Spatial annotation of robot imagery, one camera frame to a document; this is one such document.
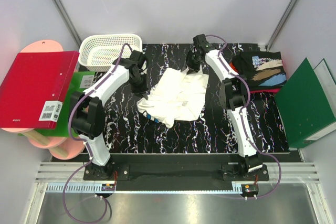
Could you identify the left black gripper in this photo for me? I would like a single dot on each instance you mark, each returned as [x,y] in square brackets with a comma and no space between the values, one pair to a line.
[142,90]

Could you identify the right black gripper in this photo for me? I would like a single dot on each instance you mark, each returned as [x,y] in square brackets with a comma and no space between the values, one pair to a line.
[192,69]

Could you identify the white t shirt blue print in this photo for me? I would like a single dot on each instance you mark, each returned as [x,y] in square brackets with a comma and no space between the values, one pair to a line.
[178,96]

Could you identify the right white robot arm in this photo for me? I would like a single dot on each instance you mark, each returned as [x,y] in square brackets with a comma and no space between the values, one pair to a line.
[234,98]

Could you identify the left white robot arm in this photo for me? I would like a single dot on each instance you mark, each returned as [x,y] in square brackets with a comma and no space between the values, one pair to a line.
[86,109]

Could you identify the black marble pattern mat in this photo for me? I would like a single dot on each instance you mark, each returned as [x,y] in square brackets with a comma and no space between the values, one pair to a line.
[128,131]

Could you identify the orange folded t shirt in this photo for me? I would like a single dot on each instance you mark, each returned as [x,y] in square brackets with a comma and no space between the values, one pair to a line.
[233,67]

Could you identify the white perforated plastic basket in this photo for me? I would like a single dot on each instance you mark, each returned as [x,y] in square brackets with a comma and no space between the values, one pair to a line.
[98,52]

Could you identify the green plastic folder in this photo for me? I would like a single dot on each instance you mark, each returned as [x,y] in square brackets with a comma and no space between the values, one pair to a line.
[79,82]

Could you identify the black printed folded t shirt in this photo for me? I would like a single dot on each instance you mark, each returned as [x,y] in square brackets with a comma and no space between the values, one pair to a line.
[262,69]

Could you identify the red folded t shirt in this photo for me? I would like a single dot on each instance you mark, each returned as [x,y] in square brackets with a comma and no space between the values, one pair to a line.
[266,90]

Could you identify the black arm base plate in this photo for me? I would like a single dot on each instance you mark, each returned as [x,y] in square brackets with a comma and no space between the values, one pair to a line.
[169,173]

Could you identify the red ring binder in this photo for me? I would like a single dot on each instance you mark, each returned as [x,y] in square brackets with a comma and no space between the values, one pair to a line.
[35,88]

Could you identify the dark green ring binder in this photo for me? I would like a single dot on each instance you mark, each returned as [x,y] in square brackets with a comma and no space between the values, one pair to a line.
[306,104]

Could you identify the white slotted cable duct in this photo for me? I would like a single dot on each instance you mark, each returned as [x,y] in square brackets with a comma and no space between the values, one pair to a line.
[80,188]

